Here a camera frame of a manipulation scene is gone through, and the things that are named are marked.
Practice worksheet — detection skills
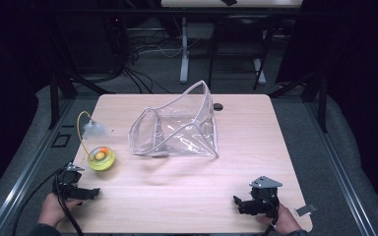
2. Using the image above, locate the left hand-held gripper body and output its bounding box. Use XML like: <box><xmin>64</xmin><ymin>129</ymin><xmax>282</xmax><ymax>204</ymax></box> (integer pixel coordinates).
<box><xmin>52</xmin><ymin>162</ymin><xmax>87</xmax><ymax>200</ymax></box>

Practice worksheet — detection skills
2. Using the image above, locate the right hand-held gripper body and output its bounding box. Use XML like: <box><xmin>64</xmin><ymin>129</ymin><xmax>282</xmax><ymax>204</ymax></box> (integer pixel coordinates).
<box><xmin>248</xmin><ymin>175</ymin><xmax>284</xmax><ymax>218</ymax></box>

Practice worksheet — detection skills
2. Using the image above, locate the person's right hand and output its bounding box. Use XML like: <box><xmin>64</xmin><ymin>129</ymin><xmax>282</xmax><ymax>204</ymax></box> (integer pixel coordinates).
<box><xmin>256</xmin><ymin>203</ymin><xmax>303</xmax><ymax>236</ymax></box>

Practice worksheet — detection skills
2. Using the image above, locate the person's left hand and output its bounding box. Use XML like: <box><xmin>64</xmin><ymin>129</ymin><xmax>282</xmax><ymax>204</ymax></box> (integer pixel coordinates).
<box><xmin>37</xmin><ymin>192</ymin><xmax>84</xmax><ymax>229</ymax></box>

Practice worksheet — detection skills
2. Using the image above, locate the yellow tumbler feather cat toy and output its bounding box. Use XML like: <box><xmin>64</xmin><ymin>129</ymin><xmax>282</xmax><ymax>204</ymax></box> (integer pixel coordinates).
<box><xmin>76</xmin><ymin>110</ymin><xmax>116</xmax><ymax>172</ymax></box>

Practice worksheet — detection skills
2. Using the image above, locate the black metal stand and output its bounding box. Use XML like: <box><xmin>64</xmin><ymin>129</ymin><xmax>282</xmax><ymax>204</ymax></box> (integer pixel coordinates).
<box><xmin>44</xmin><ymin>19</ymin><xmax>116</xmax><ymax>130</ymax></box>
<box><xmin>268</xmin><ymin>13</ymin><xmax>330</xmax><ymax>134</ymax></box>

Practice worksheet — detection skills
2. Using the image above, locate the clear plastic zipper bag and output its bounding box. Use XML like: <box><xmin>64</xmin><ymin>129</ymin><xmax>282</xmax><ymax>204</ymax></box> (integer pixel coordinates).
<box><xmin>127</xmin><ymin>80</ymin><xmax>221</xmax><ymax>159</ymax></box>

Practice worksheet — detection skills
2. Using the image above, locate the white desk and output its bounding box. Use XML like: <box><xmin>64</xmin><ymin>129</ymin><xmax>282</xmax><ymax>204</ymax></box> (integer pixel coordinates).
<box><xmin>160</xmin><ymin>0</ymin><xmax>304</xmax><ymax>85</ymax></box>

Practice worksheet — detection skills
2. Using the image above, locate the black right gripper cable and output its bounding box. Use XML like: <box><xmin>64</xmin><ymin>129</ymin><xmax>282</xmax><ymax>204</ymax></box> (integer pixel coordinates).
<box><xmin>263</xmin><ymin>195</ymin><xmax>281</xmax><ymax>236</ymax></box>

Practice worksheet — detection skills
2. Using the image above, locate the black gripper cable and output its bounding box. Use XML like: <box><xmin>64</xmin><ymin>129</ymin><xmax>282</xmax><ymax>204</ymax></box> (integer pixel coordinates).
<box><xmin>263</xmin><ymin>195</ymin><xmax>281</xmax><ymax>236</ymax></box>
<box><xmin>11</xmin><ymin>167</ymin><xmax>86</xmax><ymax>236</ymax></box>

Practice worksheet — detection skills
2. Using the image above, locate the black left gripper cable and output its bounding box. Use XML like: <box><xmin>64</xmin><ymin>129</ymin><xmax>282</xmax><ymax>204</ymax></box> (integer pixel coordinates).
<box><xmin>11</xmin><ymin>167</ymin><xmax>86</xmax><ymax>236</ymax></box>

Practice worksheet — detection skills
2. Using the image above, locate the aluminium frame rail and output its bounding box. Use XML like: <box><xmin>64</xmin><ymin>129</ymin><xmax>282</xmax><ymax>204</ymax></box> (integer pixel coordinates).
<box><xmin>0</xmin><ymin>96</ymin><xmax>77</xmax><ymax>236</ymax></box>
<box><xmin>303</xmin><ymin>97</ymin><xmax>378</xmax><ymax>236</ymax></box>

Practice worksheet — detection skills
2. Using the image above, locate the bundle of floor cables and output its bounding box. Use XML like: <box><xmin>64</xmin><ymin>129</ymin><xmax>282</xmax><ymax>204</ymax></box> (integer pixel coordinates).
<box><xmin>111</xmin><ymin>29</ymin><xmax>185</xmax><ymax>95</ymax></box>

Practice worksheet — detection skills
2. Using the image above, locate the black metal stool frame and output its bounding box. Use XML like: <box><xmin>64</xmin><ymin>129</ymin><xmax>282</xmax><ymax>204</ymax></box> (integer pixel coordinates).
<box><xmin>207</xmin><ymin>13</ymin><xmax>298</xmax><ymax>91</ymax></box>

